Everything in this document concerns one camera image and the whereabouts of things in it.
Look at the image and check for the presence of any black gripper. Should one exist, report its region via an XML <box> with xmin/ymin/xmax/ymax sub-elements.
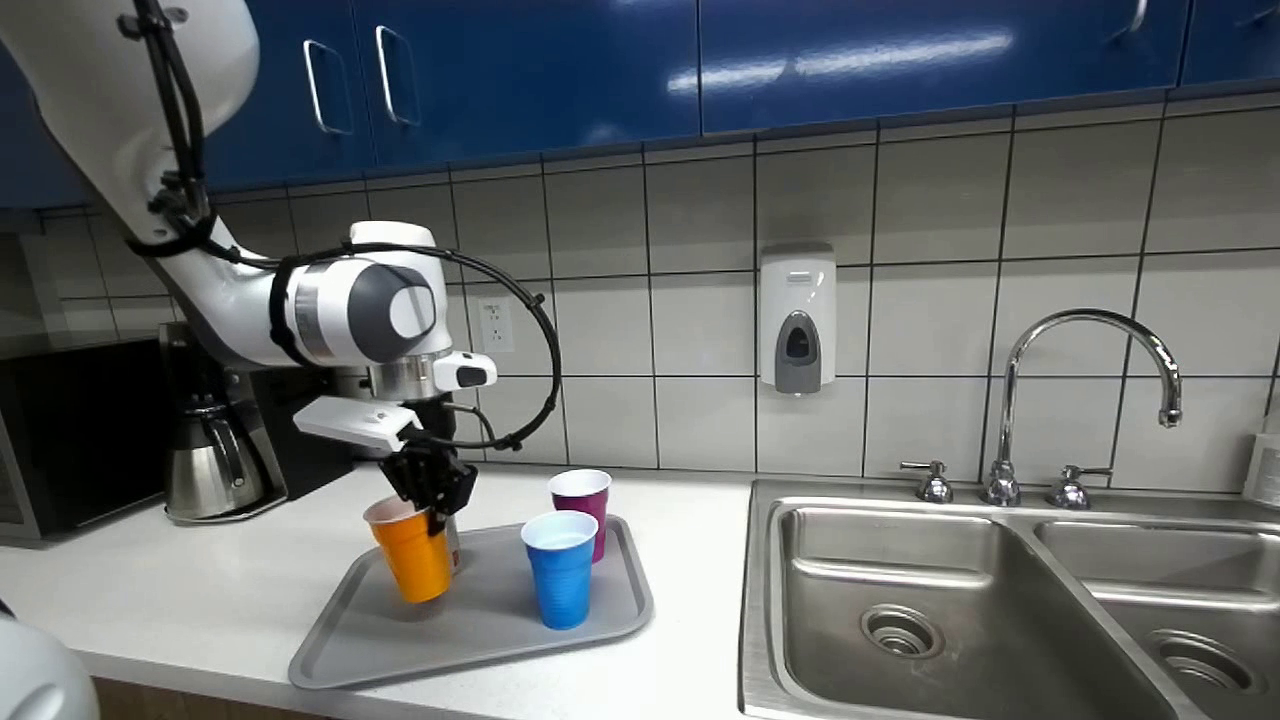
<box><xmin>376</xmin><ymin>432</ymin><xmax>480</xmax><ymax>539</ymax></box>

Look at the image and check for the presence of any black steel coffee maker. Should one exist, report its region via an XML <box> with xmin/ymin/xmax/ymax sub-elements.
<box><xmin>155</xmin><ymin>320</ymin><xmax>366</xmax><ymax>527</ymax></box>

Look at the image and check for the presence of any white rounded object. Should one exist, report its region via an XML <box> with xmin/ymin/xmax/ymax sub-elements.
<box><xmin>0</xmin><ymin>605</ymin><xmax>103</xmax><ymax>720</ymax></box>

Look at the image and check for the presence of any purple plastic cup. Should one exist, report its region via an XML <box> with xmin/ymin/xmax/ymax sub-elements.
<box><xmin>548</xmin><ymin>466</ymin><xmax>615</xmax><ymax>565</ymax></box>

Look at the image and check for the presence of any white wall power outlet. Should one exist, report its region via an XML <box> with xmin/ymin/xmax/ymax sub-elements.
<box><xmin>472</xmin><ymin>293</ymin><xmax>525</xmax><ymax>359</ymax></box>

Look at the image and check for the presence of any stainless steel coffee carafe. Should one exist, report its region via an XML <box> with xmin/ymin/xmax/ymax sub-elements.
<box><xmin>165</xmin><ymin>397</ymin><xmax>271</xmax><ymax>525</ymax></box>

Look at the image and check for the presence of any blue glossy upper cabinet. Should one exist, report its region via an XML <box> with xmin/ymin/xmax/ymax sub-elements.
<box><xmin>0</xmin><ymin>0</ymin><xmax>1280</xmax><ymax>217</ymax></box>

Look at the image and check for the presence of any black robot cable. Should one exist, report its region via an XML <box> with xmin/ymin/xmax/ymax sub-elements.
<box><xmin>114</xmin><ymin>0</ymin><xmax>565</xmax><ymax>457</ymax></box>

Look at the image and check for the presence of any stainless steel double sink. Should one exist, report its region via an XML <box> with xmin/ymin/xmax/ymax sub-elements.
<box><xmin>734</xmin><ymin>480</ymin><xmax>1280</xmax><ymax>720</ymax></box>

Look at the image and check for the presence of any orange plastic cup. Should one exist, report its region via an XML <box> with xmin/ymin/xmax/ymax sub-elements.
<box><xmin>360</xmin><ymin>491</ymin><xmax>459</xmax><ymax>613</ymax></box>

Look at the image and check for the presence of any chrome faucet knob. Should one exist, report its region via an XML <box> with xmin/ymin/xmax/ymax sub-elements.
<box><xmin>1049</xmin><ymin>466</ymin><xmax>1117</xmax><ymax>511</ymax></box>
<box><xmin>895</xmin><ymin>460</ymin><xmax>960</xmax><ymax>508</ymax></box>

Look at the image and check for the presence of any chrome gooseneck faucet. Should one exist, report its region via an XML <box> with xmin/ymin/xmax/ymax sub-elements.
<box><xmin>984</xmin><ymin>307</ymin><xmax>1188</xmax><ymax>508</ymax></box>

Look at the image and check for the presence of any black microwave oven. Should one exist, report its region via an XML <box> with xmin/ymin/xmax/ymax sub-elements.
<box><xmin>0</xmin><ymin>337</ymin><xmax>175</xmax><ymax>548</ymax></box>

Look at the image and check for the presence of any grey plastic tray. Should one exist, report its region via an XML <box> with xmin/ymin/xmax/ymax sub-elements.
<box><xmin>284</xmin><ymin>511</ymin><xmax>654</xmax><ymax>695</ymax></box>

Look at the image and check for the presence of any white wall soap dispenser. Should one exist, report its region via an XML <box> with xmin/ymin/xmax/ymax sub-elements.
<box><xmin>754</xmin><ymin>249</ymin><xmax>841</xmax><ymax>397</ymax></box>

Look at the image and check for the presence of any wooden lower cabinet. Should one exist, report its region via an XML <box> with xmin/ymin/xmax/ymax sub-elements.
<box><xmin>86</xmin><ymin>678</ymin><xmax>305</xmax><ymax>720</ymax></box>

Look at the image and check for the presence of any blue plastic cup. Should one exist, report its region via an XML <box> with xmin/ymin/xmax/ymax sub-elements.
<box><xmin>517</xmin><ymin>508</ymin><xmax>604</xmax><ymax>631</ymax></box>

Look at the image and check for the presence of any silver upper cabinet handle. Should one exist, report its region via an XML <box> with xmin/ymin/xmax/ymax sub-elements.
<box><xmin>298</xmin><ymin>35</ymin><xmax>353</xmax><ymax>140</ymax></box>
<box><xmin>370</xmin><ymin>21</ymin><xmax>420</xmax><ymax>133</ymax></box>

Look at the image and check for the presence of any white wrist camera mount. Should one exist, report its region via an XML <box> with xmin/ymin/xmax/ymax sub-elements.
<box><xmin>290</xmin><ymin>393</ymin><xmax>422</xmax><ymax>460</ymax></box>

